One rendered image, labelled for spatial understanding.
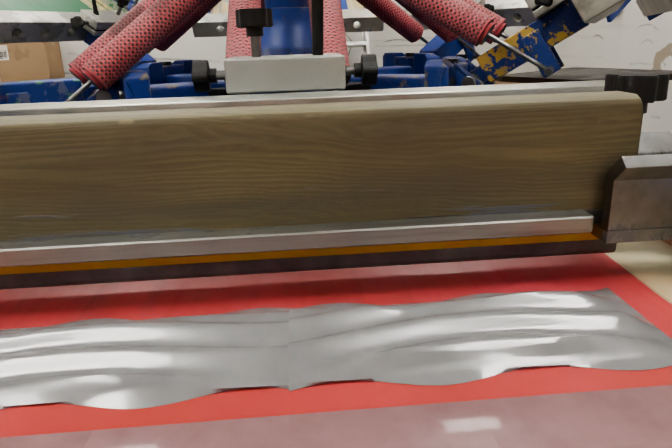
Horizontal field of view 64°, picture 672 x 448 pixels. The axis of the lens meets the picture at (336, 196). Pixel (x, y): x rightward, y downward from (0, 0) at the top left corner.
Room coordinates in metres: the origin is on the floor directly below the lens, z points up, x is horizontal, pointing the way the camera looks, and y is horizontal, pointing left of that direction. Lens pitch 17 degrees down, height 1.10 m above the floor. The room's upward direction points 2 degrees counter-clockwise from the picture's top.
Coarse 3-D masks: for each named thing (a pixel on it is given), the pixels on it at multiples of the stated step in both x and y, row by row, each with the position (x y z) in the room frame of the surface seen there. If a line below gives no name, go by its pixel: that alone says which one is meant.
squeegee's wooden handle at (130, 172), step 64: (0, 128) 0.28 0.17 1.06; (64, 128) 0.28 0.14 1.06; (128, 128) 0.28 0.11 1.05; (192, 128) 0.28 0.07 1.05; (256, 128) 0.29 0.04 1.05; (320, 128) 0.29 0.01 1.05; (384, 128) 0.29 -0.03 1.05; (448, 128) 0.29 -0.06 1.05; (512, 128) 0.30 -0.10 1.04; (576, 128) 0.30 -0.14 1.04; (640, 128) 0.30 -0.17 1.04; (0, 192) 0.28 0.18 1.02; (64, 192) 0.28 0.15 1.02; (128, 192) 0.28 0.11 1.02; (192, 192) 0.28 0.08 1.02; (256, 192) 0.29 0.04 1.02; (320, 192) 0.29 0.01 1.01; (384, 192) 0.29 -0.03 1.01; (448, 192) 0.29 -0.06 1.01; (512, 192) 0.30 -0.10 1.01; (576, 192) 0.30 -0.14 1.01
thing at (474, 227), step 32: (320, 224) 0.29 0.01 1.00; (352, 224) 0.29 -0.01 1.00; (384, 224) 0.28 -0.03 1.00; (416, 224) 0.28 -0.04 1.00; (448, 224) 0.28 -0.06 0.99; (480, 224) 0.28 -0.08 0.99; (512, 224) 0.28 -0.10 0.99; (544, 224) 0.28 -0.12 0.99; (576, 224) 0.28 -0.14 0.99; (0, 256) 0.26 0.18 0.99; (32, 256) 0.26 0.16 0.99; (64, 256) 0.27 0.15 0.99; (96, 256) 0.27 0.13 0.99; (128, 256) 0.27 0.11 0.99; (160, 256) 0.27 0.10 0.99
